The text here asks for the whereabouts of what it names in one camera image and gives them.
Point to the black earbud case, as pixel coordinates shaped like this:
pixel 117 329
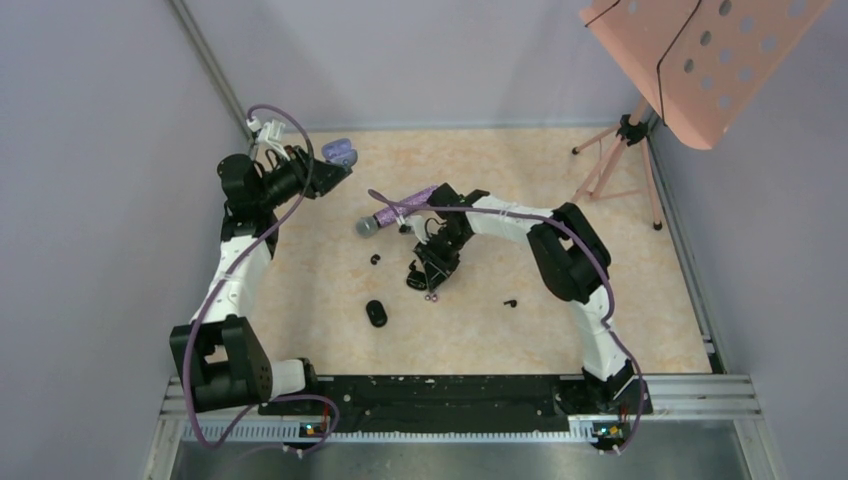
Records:
pixel 376 313
pixel 416 279

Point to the aluminium frame rail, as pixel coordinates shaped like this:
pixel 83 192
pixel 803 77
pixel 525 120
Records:
pixel 682 399

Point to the closed black earbud case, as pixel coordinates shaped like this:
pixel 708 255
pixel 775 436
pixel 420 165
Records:
pixel 376 313

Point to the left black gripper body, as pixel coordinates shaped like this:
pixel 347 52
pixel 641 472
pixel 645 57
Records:
pixel 302 174

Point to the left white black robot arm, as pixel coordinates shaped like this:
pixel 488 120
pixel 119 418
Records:
pixel 217 352

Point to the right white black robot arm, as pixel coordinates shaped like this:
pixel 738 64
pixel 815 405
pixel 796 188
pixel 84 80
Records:
pixel 571 259

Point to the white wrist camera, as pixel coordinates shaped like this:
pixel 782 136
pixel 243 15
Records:
pixel 411 225
pixel 270 134

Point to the lavender earbud charging case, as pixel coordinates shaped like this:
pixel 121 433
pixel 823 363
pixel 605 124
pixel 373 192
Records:
pixel 340 152

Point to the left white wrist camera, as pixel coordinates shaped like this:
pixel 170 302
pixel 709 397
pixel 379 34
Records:
pixel 270 134

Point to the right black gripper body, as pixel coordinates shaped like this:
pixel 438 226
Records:
pixel 443 249

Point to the pink music stand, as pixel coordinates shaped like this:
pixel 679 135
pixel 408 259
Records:
pixel 698 64

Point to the purple glitter microphone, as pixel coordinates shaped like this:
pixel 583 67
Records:
pixel 369 225

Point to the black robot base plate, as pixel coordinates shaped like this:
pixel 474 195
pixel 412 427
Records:
pixel 458 404

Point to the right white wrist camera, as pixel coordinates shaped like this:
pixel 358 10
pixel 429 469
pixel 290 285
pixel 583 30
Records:
pixel 411 225

